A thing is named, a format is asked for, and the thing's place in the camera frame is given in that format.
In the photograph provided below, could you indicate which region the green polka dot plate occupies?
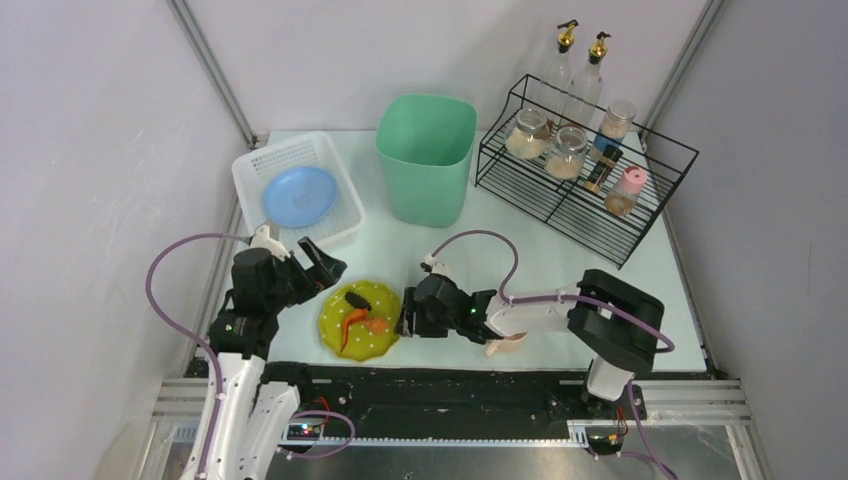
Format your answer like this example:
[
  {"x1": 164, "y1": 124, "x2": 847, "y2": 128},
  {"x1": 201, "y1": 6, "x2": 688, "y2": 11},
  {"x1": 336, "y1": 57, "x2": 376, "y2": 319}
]
[{"x1": 317, "y1": 280, "x2": 401, "y2": 362}]

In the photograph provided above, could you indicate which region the blue plate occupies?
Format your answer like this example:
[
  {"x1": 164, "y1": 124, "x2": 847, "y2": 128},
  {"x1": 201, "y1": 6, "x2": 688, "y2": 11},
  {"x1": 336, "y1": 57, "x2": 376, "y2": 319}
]
[{"x1": 262, "y1": 166, "x2": 338, "y2": 228}]

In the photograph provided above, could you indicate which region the glass jar with light powder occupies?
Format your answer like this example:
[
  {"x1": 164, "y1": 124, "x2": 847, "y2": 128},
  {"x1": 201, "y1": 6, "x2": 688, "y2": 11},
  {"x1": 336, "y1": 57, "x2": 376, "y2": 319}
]
[{"x1": 505, "y1": 108, "x2": 550, "y2": 160}]

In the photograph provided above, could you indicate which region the large glass jar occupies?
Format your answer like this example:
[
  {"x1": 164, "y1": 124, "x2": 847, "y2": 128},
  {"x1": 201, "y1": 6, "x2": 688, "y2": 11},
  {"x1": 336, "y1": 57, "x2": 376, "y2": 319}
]
[{"x1": 545, "y1": 126, "x2": 588, "y2": 180}]

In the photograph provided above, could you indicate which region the pink lid spice jar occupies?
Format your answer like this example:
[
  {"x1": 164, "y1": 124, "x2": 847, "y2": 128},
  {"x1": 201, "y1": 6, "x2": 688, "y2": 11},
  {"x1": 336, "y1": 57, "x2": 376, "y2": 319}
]
[{"x1": 604, "y1": 166, "x2": 649, "y2": 217}]

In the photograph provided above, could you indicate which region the small black cap spice bottle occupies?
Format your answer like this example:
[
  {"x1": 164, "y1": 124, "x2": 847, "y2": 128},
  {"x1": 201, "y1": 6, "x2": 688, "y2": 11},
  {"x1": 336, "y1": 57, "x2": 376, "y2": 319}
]
[{"x1": 584, "y1": 144, "x2": 623, "y2": 194}]

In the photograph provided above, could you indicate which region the spice shaker white lid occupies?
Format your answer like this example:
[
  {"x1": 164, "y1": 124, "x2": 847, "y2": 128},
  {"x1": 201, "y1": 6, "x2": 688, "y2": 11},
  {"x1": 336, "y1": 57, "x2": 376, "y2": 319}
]
[{"x1": 593, "y1": 99, "x2": 637, "y2": 153}]

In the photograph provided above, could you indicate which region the glass oil bottle gold cap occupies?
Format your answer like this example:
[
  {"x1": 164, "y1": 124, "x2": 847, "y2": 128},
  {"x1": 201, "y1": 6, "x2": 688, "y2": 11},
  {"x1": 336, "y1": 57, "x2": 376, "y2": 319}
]
[{"x1": 562, "y1": 31, "x2": 610, "y2": 128}]

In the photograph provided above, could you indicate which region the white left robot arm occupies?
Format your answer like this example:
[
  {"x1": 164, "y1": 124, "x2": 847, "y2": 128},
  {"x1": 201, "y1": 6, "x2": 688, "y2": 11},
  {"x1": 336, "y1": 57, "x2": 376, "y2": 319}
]
[{"x1": 182, "y1": 234, "x2": 347, "y2": 479}]

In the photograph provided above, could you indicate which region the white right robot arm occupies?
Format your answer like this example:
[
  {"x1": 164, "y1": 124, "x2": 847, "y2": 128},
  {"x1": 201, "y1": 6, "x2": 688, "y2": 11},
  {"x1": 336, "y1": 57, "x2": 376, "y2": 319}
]
[{"x1": 395, "y1": 269, "x2": 673, "y2": 402}]

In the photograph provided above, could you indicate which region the orange fried nugget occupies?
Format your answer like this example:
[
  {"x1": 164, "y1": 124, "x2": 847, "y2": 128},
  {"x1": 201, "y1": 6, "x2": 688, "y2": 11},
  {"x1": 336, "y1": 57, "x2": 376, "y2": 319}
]
[{"x1": 366, "y1": 318, "x2": 391, "y2": 335}]

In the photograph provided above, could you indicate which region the black sea cucumber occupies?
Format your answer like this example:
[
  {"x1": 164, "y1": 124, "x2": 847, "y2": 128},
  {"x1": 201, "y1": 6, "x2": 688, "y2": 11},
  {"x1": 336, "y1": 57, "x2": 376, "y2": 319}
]
[{"x1": 344, "y1": 291, "x2": 372, "y2": 311}]

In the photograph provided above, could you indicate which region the orange chicken wing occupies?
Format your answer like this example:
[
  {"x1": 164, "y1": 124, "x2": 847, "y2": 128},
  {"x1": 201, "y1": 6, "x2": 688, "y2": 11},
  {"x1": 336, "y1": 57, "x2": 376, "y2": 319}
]
[{"x1": 340, "y1": 308, "x2": 370, "y2": 352}]

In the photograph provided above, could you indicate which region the pink mug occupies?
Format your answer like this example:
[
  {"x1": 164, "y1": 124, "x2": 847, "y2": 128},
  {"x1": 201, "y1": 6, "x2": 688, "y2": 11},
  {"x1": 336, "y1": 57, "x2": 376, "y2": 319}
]
[{"x1": 484, "y1": 332, "x2": 528, "y2": 358}]

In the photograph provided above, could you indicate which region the white perforated plastic basket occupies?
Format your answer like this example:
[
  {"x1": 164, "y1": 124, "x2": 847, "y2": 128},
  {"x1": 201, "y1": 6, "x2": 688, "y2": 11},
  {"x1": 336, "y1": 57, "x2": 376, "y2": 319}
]
[{"x1": 231, "y1": 131, "x2": 365, "y2": 250}]

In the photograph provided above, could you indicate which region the green plastic bin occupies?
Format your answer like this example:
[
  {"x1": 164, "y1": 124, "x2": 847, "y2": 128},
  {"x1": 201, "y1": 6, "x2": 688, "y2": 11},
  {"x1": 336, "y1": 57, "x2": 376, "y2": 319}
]
[{"x1": 375, "y1": 93, "x2": 478, "y2": 228}]

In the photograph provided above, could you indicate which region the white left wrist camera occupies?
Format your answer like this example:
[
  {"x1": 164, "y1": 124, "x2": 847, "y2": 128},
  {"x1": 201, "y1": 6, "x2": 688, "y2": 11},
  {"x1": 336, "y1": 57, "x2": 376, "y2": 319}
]
[{"x1": 249, "y1": 223, "x2": 290, "y2": 261}]

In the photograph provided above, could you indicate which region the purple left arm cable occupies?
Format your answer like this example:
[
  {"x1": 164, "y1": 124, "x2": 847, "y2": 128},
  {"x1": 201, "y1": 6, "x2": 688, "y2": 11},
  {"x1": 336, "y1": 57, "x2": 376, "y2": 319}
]
[{"x1": 145, "y1": 232, "x2": 253, "y2": 480}]

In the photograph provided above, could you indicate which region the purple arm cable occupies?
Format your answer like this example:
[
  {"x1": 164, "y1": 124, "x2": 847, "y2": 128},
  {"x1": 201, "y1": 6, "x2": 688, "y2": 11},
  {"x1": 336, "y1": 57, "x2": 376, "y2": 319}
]
[
  {"x1": 145, "y1": 232, "x2": 253, "y2": 480},
  {"x1": 430, "y1": 229, "x2": 680, "y2": 480}
]

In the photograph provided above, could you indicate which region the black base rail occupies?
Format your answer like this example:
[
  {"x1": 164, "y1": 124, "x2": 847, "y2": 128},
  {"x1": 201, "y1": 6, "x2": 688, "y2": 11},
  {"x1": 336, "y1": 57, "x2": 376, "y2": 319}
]
[{"x1": 263, "y1": 362, "x2": 647, "y2": 441}]

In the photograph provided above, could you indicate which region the black wire rack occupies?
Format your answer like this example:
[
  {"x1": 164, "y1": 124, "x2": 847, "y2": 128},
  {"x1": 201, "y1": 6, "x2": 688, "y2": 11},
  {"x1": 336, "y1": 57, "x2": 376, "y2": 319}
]
[{"x1": 474, "y1": 74, "x2": 699, "y2": 267}]

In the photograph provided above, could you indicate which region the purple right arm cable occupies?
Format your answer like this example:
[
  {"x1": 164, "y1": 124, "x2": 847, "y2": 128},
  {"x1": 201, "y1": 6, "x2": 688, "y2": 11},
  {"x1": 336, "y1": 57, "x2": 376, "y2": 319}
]
[{"x1": 430, "y1": 229, "x2": 680, "y2": 480}]

